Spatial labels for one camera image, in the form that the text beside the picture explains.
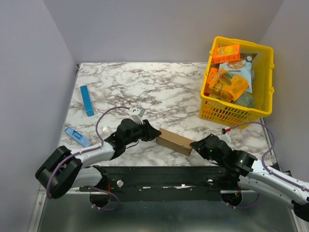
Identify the orange snack box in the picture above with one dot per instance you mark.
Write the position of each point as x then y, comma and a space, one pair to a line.
224, 54

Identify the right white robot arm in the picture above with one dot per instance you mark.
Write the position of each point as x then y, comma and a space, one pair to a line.
248, 172

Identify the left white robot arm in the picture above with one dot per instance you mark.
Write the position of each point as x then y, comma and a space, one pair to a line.
66, 169

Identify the small orange packet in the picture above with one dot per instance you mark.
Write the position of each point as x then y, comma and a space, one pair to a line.
212, 73

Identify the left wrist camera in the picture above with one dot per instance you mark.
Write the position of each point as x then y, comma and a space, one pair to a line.
137, 114

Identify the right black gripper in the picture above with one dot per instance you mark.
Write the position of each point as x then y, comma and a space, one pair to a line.
202, 146

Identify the light blue snack bag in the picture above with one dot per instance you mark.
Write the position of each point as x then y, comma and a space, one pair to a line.
241, 68

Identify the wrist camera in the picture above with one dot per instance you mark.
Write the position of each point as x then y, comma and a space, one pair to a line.
225, 137
137, 114

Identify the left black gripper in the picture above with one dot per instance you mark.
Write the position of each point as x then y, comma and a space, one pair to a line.
152, 133

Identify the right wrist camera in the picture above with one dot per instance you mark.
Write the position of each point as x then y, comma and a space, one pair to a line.
225, 137

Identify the small blue box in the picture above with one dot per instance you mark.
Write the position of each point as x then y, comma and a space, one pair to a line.
76, 136

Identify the green textured pouch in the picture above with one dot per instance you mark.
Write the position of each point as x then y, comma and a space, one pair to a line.
245, 100

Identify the brown cardboard box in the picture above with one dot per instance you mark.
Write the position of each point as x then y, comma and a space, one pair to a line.
175, 142

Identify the yellow plastic basket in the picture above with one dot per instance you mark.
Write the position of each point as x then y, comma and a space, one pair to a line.
230, 114

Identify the long blue box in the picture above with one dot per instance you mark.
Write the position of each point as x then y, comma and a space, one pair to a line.
86, 100

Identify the orange mango snack bag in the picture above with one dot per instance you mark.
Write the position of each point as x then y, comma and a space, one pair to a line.
226, 85

